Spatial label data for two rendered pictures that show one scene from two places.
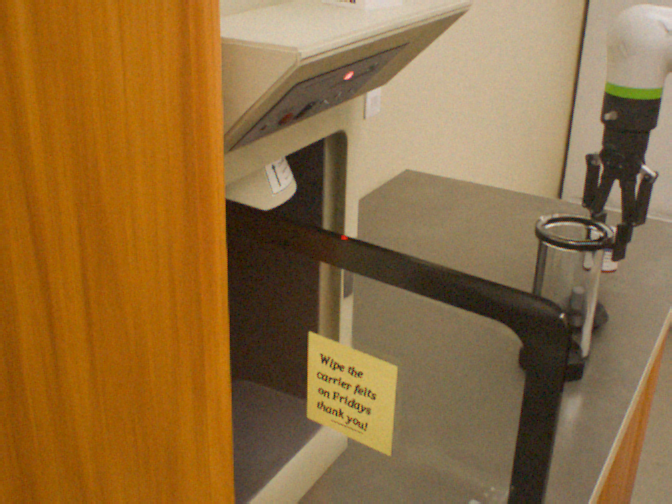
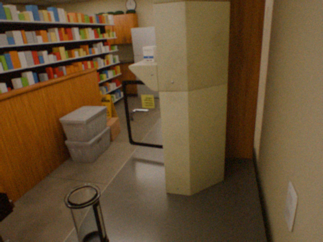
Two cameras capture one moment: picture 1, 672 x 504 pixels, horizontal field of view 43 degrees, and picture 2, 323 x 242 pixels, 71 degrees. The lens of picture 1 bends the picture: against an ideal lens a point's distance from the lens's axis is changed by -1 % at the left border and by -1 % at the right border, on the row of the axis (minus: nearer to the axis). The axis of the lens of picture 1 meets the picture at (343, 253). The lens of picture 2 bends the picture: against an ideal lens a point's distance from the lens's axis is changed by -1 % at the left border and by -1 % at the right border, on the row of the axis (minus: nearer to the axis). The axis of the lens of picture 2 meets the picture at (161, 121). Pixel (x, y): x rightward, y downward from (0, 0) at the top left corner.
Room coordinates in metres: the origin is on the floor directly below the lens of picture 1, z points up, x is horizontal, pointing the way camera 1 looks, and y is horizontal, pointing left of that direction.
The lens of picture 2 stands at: (1.73, -0.18, 1.61)
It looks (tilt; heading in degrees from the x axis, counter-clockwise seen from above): 21 degrees down; 169
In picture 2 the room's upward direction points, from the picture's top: 4 degrees counter-clockwise
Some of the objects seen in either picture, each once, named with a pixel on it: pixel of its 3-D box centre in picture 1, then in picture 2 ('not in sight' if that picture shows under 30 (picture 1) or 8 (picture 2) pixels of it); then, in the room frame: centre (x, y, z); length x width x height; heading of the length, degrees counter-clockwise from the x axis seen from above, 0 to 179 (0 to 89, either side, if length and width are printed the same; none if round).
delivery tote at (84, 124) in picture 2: not in sight; (86, 123); (-1.50, -0.64, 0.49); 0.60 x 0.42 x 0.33; 152
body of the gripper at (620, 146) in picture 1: (623, 152); not in sight; (1.38, -0.47, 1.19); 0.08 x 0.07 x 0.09; 38
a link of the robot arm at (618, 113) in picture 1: (628, 110); not in sight; (1.38, -0.46, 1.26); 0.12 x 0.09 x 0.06; 128
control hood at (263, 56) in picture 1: (339, 69); (155, 71); (0.72, 0.01, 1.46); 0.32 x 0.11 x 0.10; 152
